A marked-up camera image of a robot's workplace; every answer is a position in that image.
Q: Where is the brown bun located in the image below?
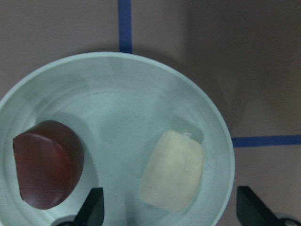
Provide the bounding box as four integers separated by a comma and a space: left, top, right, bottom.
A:
13, 120, 84, 210

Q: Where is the white bun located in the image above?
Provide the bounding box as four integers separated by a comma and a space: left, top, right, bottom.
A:
139, 130, 204, 212

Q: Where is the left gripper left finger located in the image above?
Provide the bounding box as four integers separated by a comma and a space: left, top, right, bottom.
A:
74, 187, 104, 226

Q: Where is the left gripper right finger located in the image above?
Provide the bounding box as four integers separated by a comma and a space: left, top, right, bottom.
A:
236, 186, 284, 226

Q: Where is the light green plate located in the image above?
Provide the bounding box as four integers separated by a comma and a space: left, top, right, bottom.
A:
0, 52, 235, 226

